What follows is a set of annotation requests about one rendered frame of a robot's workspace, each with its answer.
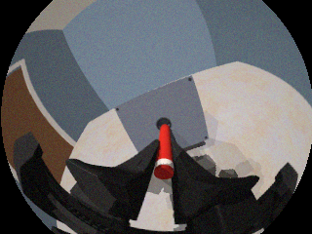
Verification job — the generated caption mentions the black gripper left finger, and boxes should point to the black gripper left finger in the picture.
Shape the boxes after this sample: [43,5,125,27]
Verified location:
[65,139,159,221]

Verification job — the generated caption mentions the dark red peg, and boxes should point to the dark red peg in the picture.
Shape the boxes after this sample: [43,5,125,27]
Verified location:
[153,124,175,179]

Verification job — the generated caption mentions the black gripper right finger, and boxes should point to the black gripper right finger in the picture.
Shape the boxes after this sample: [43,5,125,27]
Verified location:
[171,141,260,225]

